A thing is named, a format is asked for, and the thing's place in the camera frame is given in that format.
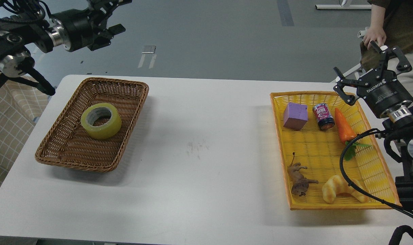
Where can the small purple drink can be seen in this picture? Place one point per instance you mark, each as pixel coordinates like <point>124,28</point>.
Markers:
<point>324,118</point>

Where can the toy croissant bread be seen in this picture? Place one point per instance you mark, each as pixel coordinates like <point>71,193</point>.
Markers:
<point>336,185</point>

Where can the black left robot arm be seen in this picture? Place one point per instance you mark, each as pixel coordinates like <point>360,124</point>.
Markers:
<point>32,22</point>

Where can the yellow tape roll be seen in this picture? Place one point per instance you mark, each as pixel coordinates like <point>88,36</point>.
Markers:
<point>97,111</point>

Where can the purple foam cube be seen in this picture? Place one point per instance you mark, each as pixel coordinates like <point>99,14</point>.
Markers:
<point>295,116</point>

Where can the person in dark shirt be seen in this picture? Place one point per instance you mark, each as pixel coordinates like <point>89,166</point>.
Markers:
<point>396,18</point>

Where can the white handheld controller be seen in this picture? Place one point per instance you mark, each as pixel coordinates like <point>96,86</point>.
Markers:
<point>361,34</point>

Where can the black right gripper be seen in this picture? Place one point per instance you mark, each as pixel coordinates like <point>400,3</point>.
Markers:
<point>383,92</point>

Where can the brown wicker basket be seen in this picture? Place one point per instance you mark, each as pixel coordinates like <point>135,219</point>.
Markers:
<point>67,144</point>

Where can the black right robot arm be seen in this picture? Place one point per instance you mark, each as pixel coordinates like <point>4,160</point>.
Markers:
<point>398,142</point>

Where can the brown toy lion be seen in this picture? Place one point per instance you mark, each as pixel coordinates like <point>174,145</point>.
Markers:
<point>300,184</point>

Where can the orange toy carrot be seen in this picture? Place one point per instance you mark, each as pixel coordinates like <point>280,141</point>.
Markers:
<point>346,135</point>

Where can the beige checkered cloth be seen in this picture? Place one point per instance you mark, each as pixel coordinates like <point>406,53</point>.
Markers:
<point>20,108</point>

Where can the yellow plastic basket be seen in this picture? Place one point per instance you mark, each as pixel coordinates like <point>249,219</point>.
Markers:
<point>320,150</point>

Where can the person's hand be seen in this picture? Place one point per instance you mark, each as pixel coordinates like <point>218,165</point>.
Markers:
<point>374,34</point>

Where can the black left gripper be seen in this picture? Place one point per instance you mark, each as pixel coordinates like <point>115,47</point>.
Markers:
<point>80,29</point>

